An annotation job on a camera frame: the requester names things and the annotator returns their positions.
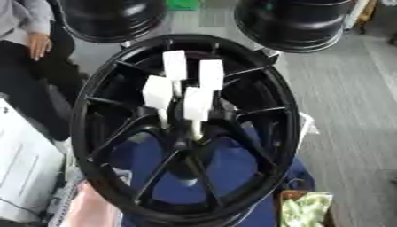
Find black spoked wheel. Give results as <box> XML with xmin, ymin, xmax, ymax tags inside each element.
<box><xmin>68</xmin><ymin>34</ymin><xmax>303</xmax><ymax>227</ymax></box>

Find black wheel rim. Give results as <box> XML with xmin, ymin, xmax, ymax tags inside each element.
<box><xmin>232</xmin><ymin>0</ymin><xmax>357</xmax><ymax>54</ymax></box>
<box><xmin>57</xmin><ymin>0</ymin><xmax>167</xmax><ymax>44</ymax></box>

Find green object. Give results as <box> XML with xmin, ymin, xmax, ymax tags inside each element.
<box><xmin>164</xmin><ymin>0</ymin><xmax>202</xmax><ymax>12</ymax></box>

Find brown box with green cloth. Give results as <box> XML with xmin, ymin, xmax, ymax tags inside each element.
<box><xmin>277</xmin><ymin>190</ymin><xmax>337</xmax><ymax>227</ymax></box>

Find person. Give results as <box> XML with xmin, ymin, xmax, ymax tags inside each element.
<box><xmin>0</xmin><ymin>0</ymin><xmax>90</xmax><ymax>142</ymax></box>

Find person's hand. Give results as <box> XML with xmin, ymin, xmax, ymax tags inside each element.
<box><xmin>26</xmin><ymin>31</ymin><xmax>55</xmax><ymax>62</ymax></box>

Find white box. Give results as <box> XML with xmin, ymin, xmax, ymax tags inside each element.
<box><xmin>0</xmin><ymin>97</ymin><xmax>67</xmax><ymax>224</ymax></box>

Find wooden chair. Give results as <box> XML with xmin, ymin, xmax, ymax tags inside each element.
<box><xmin>354</xmin><ymin>0</ymin><xmax>382</xmax><ymax>35</ymax></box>

